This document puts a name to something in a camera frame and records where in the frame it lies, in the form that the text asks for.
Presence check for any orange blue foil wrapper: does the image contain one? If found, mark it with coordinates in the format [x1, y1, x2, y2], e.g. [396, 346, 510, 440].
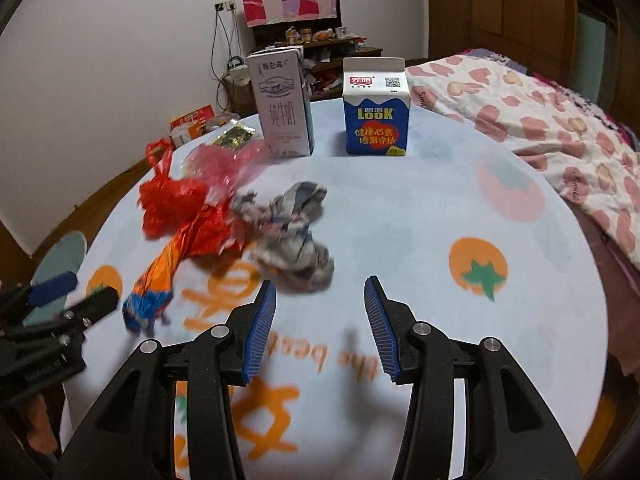
[121, 204, 246, 338]

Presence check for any grey cloth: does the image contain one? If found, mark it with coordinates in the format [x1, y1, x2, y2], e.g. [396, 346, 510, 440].
[231, 181, 334, 292]

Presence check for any red plastic bag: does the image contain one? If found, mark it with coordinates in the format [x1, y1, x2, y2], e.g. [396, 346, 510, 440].
[138, 139, 208, 240]

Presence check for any pink translucent plastic bag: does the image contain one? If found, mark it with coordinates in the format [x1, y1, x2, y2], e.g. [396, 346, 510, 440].
[181, 139, 270, 204]

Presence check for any light blue fruit-print bedsheet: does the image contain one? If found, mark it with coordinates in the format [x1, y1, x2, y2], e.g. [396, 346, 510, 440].
[55, 102, 606, 479]

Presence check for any dark green snack packet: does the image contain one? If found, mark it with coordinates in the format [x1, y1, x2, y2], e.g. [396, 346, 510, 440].
[213, 119, 255, 151]

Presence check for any red white cardboard box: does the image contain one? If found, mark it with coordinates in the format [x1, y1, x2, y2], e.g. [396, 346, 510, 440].
[168, 104, 215, 148]

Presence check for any pink heart-pattern blanket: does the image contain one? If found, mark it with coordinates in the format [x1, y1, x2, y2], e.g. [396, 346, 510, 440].
[406, 54, 639, 263]

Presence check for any blue Look milk carton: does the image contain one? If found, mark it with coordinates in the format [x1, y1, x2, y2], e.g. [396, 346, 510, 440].
[343, 56, 410, 156]

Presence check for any white tall milk carton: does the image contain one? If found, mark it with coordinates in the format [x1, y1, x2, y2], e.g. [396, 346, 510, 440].
[247, 46, 314, 157]

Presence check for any dark wooden cabinet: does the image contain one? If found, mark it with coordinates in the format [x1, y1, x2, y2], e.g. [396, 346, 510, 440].
[242, 0, 383, 101]

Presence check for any brown wooden wardrobe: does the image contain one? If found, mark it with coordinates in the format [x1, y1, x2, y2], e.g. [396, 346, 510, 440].
[426, 0, 639, 129]

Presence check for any white wall socket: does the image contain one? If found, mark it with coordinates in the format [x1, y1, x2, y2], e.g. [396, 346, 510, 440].
[215, 0, 236, 12]

